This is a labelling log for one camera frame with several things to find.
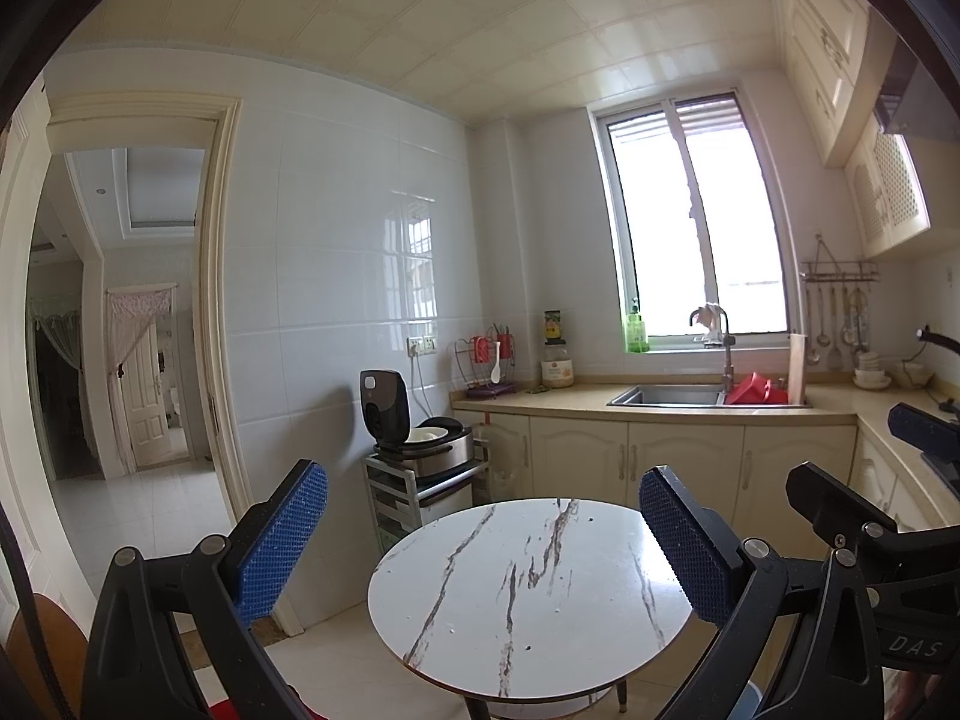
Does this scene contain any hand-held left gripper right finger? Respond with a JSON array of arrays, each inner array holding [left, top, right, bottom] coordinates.
[[637, 465, 886, 720]]

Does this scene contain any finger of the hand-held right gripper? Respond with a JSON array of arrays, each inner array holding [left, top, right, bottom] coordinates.
[[785, 461, 901, 550], [887, 401, 960, 481]]

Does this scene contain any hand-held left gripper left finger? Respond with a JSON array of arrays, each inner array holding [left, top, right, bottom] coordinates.
[[79, 459, 329, 720]]

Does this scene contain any stack of white bowls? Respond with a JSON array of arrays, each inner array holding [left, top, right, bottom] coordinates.
[[853, 351, 893, 389]]

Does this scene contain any grey metal rack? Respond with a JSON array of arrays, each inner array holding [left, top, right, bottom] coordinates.
[[364, 441, 492, 541]]

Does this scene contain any red plastic basin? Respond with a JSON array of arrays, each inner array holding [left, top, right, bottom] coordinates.
[[724, 373, 790, 406]]

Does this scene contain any wooden cutting board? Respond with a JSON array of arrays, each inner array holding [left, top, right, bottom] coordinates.
[[787, 334, 807, 406]]

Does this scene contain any round white marble table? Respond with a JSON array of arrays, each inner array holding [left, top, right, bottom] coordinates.
[[366, 496, 695, 720]]

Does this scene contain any black silver rice cooker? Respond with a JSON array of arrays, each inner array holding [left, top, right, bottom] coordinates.
[[358, 369, 475, 479]]

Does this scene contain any steel faucet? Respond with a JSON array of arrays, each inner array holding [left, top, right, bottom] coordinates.
[[690, 305, 737, 395]]

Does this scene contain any beige kitchen countertop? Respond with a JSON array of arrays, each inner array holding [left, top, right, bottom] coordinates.
[[450, 379, 960, 533]]

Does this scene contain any white panel door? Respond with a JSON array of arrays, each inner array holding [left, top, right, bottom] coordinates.
[[124, 315, 170, 470]]

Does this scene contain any clear jar white lid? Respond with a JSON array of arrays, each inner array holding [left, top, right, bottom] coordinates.
[[540, 345, 575, 389]]

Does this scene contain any cream lattice door cabinet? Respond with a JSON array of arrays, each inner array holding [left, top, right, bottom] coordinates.
[[844, 116, 932, 260]]

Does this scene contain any brown wooden furniture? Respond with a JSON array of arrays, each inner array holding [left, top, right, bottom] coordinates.
[[4, 592, 91, 720]]

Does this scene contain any pink lace curtain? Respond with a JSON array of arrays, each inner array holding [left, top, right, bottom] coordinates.
[[105, 283, 177, 383]]

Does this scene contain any sliding window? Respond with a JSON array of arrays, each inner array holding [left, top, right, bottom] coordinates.
[[589, 92, 797, 353]]

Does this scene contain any black range hood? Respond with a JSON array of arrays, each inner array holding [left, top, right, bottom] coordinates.
[[874, 22, 946, 137]]

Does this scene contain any cream upper cabinet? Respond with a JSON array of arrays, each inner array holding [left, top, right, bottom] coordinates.
[[772, 0, 893, 170]]

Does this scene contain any metal wall utensil rack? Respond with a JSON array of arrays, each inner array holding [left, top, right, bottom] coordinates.
[[799, 234, 880, 282]]

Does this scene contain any white power cable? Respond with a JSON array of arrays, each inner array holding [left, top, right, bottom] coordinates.
[[411, 355, 432, 421]]

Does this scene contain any red wire cup rack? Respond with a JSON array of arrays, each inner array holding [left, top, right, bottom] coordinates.
[[452, 324, 518, 400]]

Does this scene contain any cream door frame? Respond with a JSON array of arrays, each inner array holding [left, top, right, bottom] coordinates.
[[0, 90, 256, 518]]

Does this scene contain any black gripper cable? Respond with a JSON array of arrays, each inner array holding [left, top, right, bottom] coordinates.
[[0, 495, 72, 720]]

